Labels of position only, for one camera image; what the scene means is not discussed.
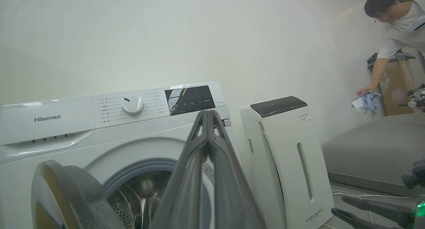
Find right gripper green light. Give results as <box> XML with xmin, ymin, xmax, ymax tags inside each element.
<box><xmin>331</xmin><ymin>195</ymin><xmax>425</xmax><ymax>229</ymax></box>

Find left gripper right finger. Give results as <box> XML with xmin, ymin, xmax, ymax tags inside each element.
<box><xmin>208</xmin><ymin>110</ymin><xmax>267</xmax><ymax>229</ymax></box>

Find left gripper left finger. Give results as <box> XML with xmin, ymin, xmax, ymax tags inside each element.
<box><xmin>151</xmin><ymin>110</ymin><xmax>215</xmax><ymax>229</ymax></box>

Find light blue white cloth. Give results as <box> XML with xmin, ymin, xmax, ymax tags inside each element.
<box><xmin>351</xmin><ymin>91</ymin><xmax>383</xmax><ymax>118</ymax></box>

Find steel washing machine drum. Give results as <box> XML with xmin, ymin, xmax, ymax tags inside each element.
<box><xmin>107</xmin><ymin>171</ymin><xmax>173</xmax><ymax>229</ymax></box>

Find black washing machine display panel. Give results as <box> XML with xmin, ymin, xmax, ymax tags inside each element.
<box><xmin>165</xmin><ymin>85</ymin><xmax>216</xmax><ymax>116</ymax></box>

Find white Hisense washing machine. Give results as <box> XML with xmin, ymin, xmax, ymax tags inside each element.
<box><xmin>0</xmin><ymin>81</ymin><xmax>254</xmax><ymax>229</ymax></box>

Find white washing machine dial knob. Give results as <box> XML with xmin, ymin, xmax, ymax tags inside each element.
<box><xmin>122</xmin><ymin>95</ymin><xmax>145</xmax><ymax>116</ymax></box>

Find grey round washing machine door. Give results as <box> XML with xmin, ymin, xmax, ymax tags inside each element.
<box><xmin>31</xmin><ymin>160</ymin><xmax>127</xmax><ymax>229</ymax></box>

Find white washing machine detergent drawer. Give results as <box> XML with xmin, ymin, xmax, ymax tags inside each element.
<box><xmin>0</xmin><ymin>102</ymin><xmax>96</xmax><ymax>146</ymax></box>

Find person's hand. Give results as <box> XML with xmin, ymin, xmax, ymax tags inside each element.
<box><xmin>357</xmin><ymin>86</ymin><xmax>376</xmax><ymax>97</ymax></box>

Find white label sticker on washer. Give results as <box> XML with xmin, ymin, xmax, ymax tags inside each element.
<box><xmin>202</xmin><ymin>163</ymin><xmax>215</xmax><ymax>185</ymax></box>

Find white air purifier black top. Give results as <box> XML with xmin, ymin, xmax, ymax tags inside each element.
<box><xmin>239</xmin><ymin>96</ymin><xmax>335</xmax><ymax>229</ymax></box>

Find grey mattress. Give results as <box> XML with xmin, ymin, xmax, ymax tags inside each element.
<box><xmin>322</xmin><ymin>113</ymin><xmax>425</xmax><ymax>197</ymax></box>

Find small toy clutter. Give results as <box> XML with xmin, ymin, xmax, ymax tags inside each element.
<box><xmin>406</xmin><ymin>84</ymin><xmax>425</xmax><ymax>113</ymax></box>

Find brown printed cardboard box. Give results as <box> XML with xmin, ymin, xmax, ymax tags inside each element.
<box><xmin>378</xmin><ymin>58</ymin><xmax>416</xmax><ymax>116</ymax></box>

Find dark blue clothes pile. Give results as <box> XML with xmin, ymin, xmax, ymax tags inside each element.
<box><xmin>367</xmin><ymin>49</ymin><xmax>416</xmax><ymax>70</ymax></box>

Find person in white t-shirt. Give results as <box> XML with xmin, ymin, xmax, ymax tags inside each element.
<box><xmin>364</xmin><ymin>0</ymin><xmax>425</xmax><ymax>59</ymax></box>

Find white floor cable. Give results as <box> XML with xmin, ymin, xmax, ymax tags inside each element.
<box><xmin>319</xmin><ymin>190</ymin><xmax>414</xmax><ymax>229</ymax></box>

